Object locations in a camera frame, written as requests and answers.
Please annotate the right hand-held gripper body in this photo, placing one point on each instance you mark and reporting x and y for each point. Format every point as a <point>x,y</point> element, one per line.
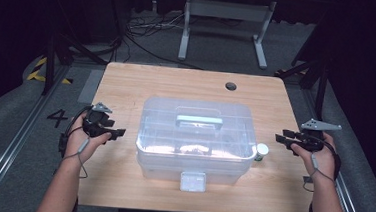
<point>312,139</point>

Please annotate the grey metal desk frame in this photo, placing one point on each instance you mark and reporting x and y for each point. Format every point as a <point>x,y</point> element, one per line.
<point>227,12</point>

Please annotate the black tripod stand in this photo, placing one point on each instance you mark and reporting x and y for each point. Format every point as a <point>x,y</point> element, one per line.
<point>321,78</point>
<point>50,59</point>

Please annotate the person's right hand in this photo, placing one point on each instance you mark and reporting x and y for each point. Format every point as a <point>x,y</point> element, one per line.
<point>322,162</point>

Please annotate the clear plastic storage box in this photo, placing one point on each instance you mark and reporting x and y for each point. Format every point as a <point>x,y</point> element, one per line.
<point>195,143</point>

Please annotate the small black tape piece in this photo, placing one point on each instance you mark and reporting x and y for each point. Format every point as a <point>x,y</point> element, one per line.
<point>307,179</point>

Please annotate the small white-capped bottle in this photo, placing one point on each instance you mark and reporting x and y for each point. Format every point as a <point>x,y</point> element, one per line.
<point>261,150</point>

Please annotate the person's left hand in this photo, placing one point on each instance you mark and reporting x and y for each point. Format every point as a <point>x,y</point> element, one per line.
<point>78,145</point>

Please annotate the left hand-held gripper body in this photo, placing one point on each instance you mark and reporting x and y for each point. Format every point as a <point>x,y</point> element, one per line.
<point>95,123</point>

